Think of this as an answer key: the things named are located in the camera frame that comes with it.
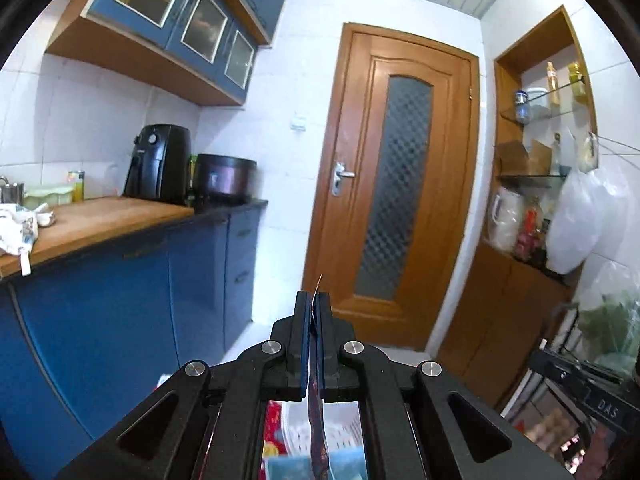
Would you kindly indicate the wooden door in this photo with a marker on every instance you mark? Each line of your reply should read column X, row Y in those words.
column 350, row 210

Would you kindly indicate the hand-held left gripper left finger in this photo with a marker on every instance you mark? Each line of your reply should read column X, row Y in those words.
column 306, row 350

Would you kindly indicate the white plastic basket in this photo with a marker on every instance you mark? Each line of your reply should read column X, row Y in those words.
column 340, row 430

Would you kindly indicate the white plastic bag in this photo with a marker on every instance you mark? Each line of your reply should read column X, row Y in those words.
column 575, row 225

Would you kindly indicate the gold bottle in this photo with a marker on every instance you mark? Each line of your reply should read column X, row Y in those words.
column 552, row 87

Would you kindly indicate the blue base cabinet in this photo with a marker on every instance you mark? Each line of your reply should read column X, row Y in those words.
column 125, row 310

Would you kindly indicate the blue wall cabinet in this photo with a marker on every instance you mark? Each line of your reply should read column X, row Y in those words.
column 172, row 20

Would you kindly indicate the cardboard box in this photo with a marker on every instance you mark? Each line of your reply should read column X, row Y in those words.
column 522, row 157

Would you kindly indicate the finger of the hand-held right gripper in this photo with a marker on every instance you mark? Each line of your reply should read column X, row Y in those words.
column 560, row 365

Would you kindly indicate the black air fryer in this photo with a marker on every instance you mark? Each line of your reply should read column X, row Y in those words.
column 160, row 160

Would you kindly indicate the clear glass bottle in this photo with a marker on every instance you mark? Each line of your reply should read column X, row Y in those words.
column 556, row 157

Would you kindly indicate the yellow can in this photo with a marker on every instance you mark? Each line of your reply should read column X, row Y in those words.
column 77, row 187

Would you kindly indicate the wooden shelf cabinet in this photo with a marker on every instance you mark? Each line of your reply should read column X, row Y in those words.
column 500, row 320

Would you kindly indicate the dark rice cooker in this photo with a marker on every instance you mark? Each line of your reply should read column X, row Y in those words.
column 225, row 180

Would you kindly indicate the white jar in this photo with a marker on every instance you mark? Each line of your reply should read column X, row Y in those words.
column 537, row 105

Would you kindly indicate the tray of eggs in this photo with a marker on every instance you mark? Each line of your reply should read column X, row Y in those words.
column 545, row 435

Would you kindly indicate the blue-lidded jar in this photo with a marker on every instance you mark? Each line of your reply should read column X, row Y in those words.
column 522, row 107

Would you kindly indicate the red floral cloth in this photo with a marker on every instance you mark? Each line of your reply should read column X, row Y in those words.
column 272, row 425

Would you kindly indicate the white wall switch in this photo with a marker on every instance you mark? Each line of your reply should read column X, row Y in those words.
column 299, row 122

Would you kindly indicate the pale food packet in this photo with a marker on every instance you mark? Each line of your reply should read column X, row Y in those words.
column 588, row 152

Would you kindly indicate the white kettle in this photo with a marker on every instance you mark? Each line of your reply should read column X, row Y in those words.
column 506, row 220

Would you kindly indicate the white printed cloth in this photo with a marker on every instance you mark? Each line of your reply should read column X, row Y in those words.
column 17, row 232

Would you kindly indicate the small dark bottle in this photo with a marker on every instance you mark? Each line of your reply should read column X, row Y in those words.
column 192, row 180

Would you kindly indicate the plastic bag of greens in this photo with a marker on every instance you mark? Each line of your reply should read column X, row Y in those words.
column 610, row 320

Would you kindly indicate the red bottle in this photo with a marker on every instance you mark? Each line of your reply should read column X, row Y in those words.
column 530, row 235

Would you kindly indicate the yellow oil bottle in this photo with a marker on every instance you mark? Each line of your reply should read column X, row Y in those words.
column 576, row 85

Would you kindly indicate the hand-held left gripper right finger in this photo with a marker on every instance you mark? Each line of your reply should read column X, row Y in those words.
column 325, row 360

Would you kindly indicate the green plastic container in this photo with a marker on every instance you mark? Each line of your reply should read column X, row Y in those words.
column 47, row 196

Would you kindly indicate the metal cup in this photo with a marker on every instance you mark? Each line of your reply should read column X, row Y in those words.
column 12, row 192

